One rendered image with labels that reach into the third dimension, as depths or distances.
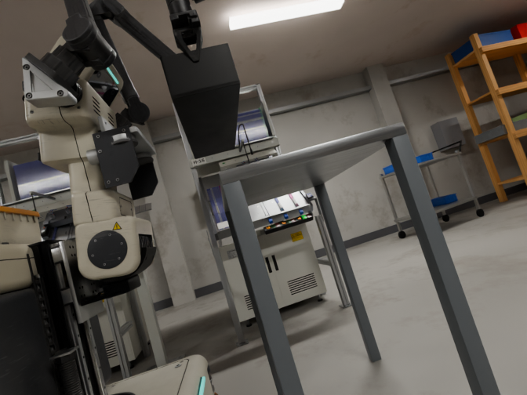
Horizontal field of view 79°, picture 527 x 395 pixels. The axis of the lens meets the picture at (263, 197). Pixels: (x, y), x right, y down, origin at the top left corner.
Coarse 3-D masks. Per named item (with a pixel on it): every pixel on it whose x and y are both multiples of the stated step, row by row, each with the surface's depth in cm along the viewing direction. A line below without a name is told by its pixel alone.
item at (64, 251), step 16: (144, 240) 98; (64, 256) 89; (144, 256) 93; (64, 288) 90; (80, 288) 91; (96, 288) 102; (112, 288) 91; (128, 288) 91; (64, 304) 90; (80, 304) 89; (96, 304) 99; (80, 320) 87
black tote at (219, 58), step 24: (216, 48) 80; (168, 72) 78; (192, 72) 79; (216, 72) 79; (192, 96) 79; (216, 96) 83; (192, 120) 93; (216, 120) 99; (192, 144) 114; (216, 144) 123
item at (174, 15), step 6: (174, 0) 78; (180, 0) 78; (186, 0) 79; (174, 6) 78; (180, 6) 78; (186, 6) 79; (174, 12) 78; (180, 12) 78; (186, 12) 76; (192, 12) 76; (174, 18) 75; (180, 18) 77; (186, 18) 77; (174, 24) 77; (180, 24) 79; (186, 24) 79
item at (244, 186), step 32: (384, 128) 75; (288, 160) 72; (320, 160) 76; (352, 160) 94; (224, 192) 69; (256, 192) 101; (288, 192) 132; (320, 192) 140; (416, 192) 74; (416, 224) 75; (256, 256) 68; (448, 256) 73; (256, 288) 67; (352, 288) 136; (448, 288) 72; (256, 320) 130; (448, 320) 74; (288, 352) 66; (480, 352) 71; (288, 384) 65; (480, 384) 70
